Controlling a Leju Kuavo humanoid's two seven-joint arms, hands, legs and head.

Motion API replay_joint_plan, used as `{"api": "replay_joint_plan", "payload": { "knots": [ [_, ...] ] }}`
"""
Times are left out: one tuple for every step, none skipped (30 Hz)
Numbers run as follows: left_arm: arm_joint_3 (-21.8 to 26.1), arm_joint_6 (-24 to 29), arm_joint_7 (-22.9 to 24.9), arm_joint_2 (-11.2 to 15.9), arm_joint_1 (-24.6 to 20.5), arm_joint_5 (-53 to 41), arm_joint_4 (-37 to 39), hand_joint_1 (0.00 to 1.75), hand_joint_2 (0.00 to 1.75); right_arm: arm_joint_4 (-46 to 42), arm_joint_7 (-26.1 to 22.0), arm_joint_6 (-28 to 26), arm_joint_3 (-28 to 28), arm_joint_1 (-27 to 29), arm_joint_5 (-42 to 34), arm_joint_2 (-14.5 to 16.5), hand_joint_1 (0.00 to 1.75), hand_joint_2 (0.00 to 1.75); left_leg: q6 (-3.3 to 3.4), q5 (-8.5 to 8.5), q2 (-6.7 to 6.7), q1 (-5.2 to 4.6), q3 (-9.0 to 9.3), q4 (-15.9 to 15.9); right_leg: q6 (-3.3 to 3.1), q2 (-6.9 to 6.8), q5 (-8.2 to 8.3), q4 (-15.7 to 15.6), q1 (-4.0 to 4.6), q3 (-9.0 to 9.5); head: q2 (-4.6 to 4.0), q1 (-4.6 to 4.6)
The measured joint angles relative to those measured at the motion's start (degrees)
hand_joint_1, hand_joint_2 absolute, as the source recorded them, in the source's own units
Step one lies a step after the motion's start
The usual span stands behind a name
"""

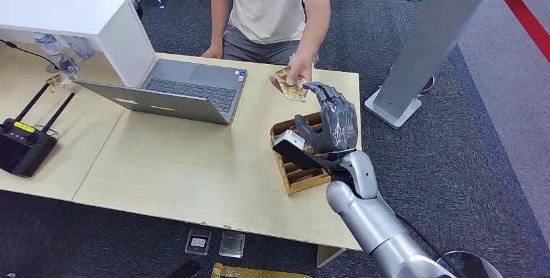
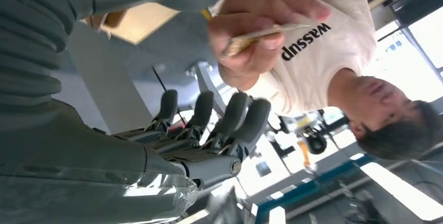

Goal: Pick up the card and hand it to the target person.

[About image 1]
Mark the brown wooden card holder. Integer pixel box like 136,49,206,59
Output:
269,111,333,196

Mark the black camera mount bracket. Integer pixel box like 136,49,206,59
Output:
272,138,346,171

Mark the white desk shelf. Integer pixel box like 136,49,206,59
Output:
0,0,158,88

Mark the floor socket with white label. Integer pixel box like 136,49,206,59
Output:
184,229,213,256

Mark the person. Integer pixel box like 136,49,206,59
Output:
197,0,331,93

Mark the gold patterned sheet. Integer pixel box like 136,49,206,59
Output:
210,262,313,278

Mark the grey kiosk stand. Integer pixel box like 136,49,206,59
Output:
364,0,550,130

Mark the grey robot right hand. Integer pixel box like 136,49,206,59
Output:
294,81,359,155

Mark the black desk cable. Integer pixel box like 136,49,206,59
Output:
0,38,59,73

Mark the person's left hand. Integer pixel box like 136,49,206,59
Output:
269,52,314,93

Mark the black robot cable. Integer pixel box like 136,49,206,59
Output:
395,213,467,278

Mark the pale wooden table leg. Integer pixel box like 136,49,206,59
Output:
317,245,347,269

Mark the clear plastic water bottle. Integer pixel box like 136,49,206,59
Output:
64,35,95,60
34,32,81,76

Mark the plain floor socket cover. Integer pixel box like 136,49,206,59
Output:
219,231,246,259

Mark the grey open laptop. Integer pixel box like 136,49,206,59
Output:
73,58,249,126

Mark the black remote controller with antennas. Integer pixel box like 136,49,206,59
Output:
0,82,77,178

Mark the person's right hand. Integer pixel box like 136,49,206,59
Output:
200,44,224,60

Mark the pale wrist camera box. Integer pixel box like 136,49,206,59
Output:
274,129,306,151

